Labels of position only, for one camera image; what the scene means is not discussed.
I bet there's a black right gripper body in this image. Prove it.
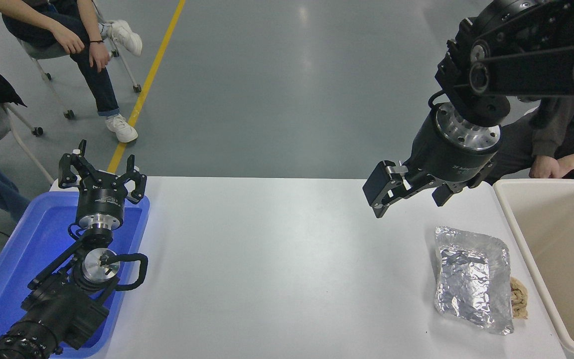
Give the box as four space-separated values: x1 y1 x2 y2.
406 110 498 184

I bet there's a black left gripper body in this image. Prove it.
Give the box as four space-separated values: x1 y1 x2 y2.
76 179 131 218

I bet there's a foil plate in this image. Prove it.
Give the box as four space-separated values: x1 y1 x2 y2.
434 225 515 336

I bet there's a person's left hand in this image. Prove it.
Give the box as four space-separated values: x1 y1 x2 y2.
89 42 112 73

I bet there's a person's right hand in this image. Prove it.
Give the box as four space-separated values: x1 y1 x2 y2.
52 24 86 55

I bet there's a grey wheeled chair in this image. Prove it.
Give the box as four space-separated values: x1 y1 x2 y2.
0 102 56 186
15 7 143 120

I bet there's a blue plastic tray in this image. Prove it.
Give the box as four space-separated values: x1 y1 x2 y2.
0 191 150 359

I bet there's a crumpled tan paper ball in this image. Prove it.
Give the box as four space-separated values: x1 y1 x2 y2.
510 277 529 320

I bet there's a large pale plastic bin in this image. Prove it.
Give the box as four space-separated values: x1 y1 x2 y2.
493 179 574 357

